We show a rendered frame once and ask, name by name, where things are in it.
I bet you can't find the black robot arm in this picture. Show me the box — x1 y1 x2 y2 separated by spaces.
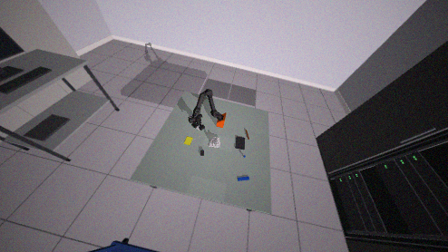
189 89 224 128

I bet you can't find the yellow flat plate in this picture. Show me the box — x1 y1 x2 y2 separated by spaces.
184 136 193 145

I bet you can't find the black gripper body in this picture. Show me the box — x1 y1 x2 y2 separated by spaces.
196 120 205 130

